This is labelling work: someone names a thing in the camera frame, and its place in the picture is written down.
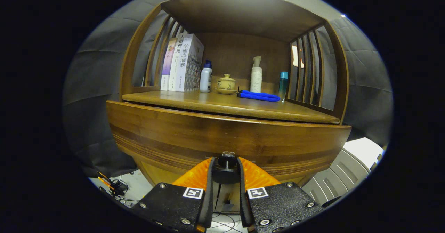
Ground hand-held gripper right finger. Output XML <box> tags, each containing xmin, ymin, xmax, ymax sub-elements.
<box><xmin>237</xmin><ymin>156</ymin><xmax>326</xmax><ymax>233</ymax></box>

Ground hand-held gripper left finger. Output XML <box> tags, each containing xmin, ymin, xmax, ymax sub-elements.
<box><xmin>129</xmin><ymin>156</ymin><xmax>217</xmax><ymax>233</ymax></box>

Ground wooden drawer with black knob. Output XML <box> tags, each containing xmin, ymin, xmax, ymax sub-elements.
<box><xmin>105</xmin><ymin>100</ymin><xmax>352</xmax><ymax>187</ymax></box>

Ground wooden countertop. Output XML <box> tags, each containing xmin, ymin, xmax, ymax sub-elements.
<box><xmin>122</xmin><ymin>90</ymin><xmax>341</xmax><ymax>125</ymax></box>

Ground brown wooden cabinet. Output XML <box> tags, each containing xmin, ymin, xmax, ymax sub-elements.
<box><xmin>105</xmin><ymin>0</ymin><xmax>352</xmax><ymax>214</ymax></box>

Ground blue folded cloth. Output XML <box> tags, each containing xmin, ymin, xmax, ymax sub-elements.
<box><xmin>237</xmin><ymin>87</ymin><xmax>281</xmax><ymax>102</ymax></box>

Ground clear blue bottle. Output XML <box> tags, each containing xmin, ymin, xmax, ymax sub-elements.
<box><xmin>278</xmin><ymin>71</ymin><xmax>289</xmax><ymax>102</ymax></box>

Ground white pump bottle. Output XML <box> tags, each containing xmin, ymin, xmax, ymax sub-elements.
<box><xmin>250</xmin><ymin>56</ymin><xmax>263</xmax><ymax>93</ymax></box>

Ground white bottle with blue cap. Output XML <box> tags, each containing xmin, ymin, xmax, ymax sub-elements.
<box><xmin>200</xmin><ymin>60</ymin><xmax>212</xmax><ymax>93</ymax></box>

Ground yellow lidded teacup with saucer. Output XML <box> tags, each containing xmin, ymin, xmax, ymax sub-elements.
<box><xmin>215</xmin><ymin>74</ymin><xmax>238</xmax><ymax>95</ymax></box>

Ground plain white book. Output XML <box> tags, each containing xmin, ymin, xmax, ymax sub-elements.
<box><xmin>169</xmin><ymin>35</ymin><xmax>187</xmax><ymax>91</ymax></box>

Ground white patterned book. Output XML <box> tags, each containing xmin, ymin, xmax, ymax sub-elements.
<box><xmin>175</xmin><ymin>33</ymin><xmax>205</xmax><ymax>93</ymax></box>

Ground purple book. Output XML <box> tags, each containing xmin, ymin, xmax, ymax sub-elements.
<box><xmin>161</xmin><ymin>38</ymin><xmax>178</xmax><ymax>91</ymax></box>

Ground black floor cables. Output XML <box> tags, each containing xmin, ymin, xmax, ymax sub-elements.
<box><xmin>208</xmin><ymin>212</ymin><xmax>244</xmax><ymax>233</ymax></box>

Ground orange black cable bundle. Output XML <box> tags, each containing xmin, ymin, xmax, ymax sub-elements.
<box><xmin>97</xmin><ymin>172</ymin><xmax>130</xmax><ymax>203</ymax></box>

